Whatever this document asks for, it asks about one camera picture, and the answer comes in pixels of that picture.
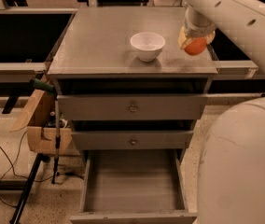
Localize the green-handled grabber stick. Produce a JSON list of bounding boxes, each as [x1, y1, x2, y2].
[[30, 78, 61, 184]]

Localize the grey top drawer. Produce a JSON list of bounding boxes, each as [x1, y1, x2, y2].
[[58, 94, 207, 120]]

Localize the grey open bottom drawer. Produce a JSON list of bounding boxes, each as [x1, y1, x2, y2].
[[70, 149, 197, 224]]

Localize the brown cardboard box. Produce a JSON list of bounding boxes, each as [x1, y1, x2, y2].
[[9, 75, 80, 157]]

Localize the grey drawer cabinet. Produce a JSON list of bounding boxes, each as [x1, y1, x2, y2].
[[46, 6, 218, 224]]

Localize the white ceramic bowl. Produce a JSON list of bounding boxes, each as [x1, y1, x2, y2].
[[130, 32, 165, 62]]

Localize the black stand leg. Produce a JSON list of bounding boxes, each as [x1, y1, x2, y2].
[[9, 153, 44, 224]]

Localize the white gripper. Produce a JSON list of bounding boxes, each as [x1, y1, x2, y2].
[[178, 7, 216, 49]]

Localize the grey middle drawer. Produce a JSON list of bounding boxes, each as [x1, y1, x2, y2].
[[72, 131, 193, 150]]

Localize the black floor cable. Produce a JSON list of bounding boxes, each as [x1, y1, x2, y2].
[[0, 130, 85, 209]]

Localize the orange fruit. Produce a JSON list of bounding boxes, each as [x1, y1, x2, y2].
[[184, 37, 207, 56]]

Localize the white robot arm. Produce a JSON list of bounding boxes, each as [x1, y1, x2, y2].
[[179, 0, 265, 224]]

